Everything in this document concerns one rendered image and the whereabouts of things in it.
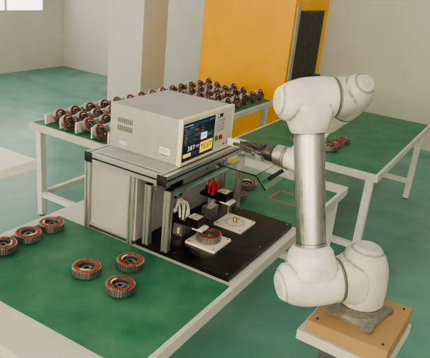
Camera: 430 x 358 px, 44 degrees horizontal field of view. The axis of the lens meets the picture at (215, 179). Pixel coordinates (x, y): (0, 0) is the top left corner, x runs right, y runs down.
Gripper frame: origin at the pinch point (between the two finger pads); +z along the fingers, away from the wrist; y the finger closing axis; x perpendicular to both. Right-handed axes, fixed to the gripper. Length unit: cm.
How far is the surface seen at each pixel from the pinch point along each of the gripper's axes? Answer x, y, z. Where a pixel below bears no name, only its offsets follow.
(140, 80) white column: -53, 276, 273
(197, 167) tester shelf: -8.9, -19.0, 6.7
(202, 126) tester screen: 8.0, -13.3, 9.7
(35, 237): -41, -68, 53
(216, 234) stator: -36.9, -19.6, -6.9
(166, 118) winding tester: 12.2, -28.8, 18.2
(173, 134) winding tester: 6.1, -28.8, 14.0
